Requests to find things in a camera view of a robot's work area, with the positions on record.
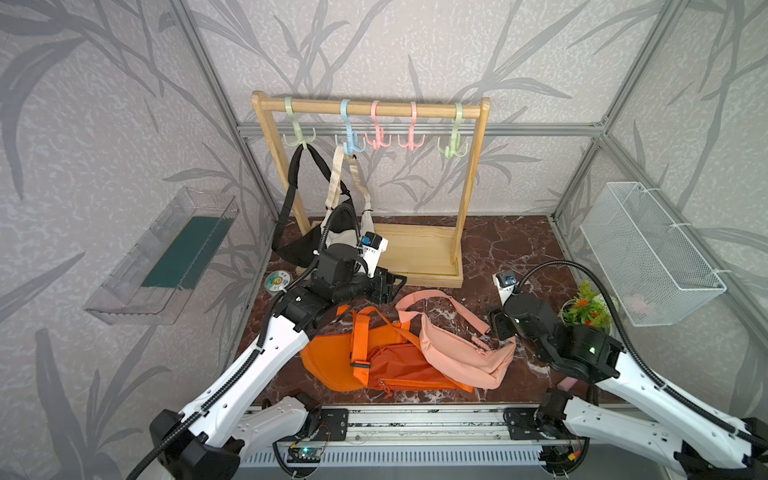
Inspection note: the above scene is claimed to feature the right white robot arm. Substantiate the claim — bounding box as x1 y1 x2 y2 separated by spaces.
491 265 767 479

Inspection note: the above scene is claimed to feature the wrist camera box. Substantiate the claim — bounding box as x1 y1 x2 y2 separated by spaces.
492 270 519 306
358 231 388 278

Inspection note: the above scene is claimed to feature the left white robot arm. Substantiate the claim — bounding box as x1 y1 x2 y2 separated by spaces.
128 203 407 479

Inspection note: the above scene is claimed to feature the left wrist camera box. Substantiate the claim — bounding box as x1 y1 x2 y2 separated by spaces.
358 231 388 278

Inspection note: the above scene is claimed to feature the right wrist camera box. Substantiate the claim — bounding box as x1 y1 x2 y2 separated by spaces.
492 270 519 306

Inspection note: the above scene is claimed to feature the pink hook right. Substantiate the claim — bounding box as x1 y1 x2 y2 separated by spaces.
398 102 426 151

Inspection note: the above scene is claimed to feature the black crossbody bag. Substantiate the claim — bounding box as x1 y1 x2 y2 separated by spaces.
271 142 361 268

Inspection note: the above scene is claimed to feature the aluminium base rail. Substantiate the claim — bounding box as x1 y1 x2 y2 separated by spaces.
161 403 685 480

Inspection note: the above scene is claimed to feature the pink crossbody bag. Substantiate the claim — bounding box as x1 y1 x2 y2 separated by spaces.
395 290 517 390

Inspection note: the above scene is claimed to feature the bright orange crossbody bag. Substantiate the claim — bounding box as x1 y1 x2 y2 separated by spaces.
300 305 399 392

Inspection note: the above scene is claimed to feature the pink hook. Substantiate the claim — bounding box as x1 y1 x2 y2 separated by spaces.
398 102 426 151
365 100 392 151

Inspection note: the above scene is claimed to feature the dark orange crossbody bag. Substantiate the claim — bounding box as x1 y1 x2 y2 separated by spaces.
345 307 473 396

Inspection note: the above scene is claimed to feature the clear acrylic wall shelf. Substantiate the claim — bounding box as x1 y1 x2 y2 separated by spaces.
84 187 239 325

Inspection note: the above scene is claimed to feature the white wire mesh basket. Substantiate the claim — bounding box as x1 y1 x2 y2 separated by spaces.
581 182 727 327

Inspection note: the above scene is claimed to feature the pink hook left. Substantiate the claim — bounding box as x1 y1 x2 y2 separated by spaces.
365 100 392 151

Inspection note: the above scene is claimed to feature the light blue hook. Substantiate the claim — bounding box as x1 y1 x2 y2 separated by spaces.
335 99 365 156

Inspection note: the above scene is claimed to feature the potted artificial flower plant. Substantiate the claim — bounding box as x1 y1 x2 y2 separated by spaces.
559 281 613 334

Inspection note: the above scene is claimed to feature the green hook right end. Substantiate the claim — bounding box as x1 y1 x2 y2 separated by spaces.
437 103 468 160

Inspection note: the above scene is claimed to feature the cream white crossbody bag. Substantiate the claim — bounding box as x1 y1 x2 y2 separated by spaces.
320 146 376 249

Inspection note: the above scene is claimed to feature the wooden clothes rack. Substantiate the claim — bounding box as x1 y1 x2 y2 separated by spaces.
251 91 491 288

